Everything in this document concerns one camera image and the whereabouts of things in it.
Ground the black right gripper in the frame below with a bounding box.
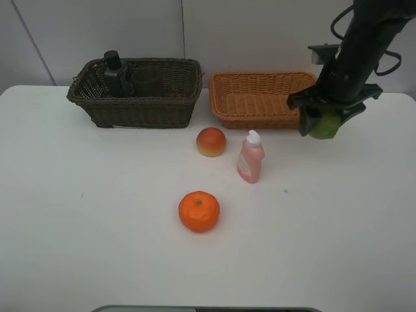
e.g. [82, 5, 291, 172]
[287, 57, 381, 137]

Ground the green lime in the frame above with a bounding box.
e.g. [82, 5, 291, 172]
[309, 109, 341, 140]

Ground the pink lotion bottle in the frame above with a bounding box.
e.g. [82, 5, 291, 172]
[237, 130, 265, 184]

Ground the red yellow peach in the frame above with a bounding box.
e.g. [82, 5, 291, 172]
[196, 127, 227, 157]

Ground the translucent purple cup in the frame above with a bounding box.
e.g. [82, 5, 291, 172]
[132, 67, 164, 98]

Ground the black rectangular bottle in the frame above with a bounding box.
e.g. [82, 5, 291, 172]
[104, 50, 133, 98]

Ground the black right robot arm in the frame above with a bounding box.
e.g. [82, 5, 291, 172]
[287, 1, 415, 137]

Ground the orange wicker basket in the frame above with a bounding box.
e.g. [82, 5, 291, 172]
[209, 71, 317, 129]

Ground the dark brown wicker basket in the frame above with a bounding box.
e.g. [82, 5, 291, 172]
[67, 58, 203, 129]

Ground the orange mandarin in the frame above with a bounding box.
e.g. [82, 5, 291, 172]
[178, 190, 220, 233]

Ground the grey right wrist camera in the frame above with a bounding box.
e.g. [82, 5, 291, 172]
[307, 44, 340, 65]

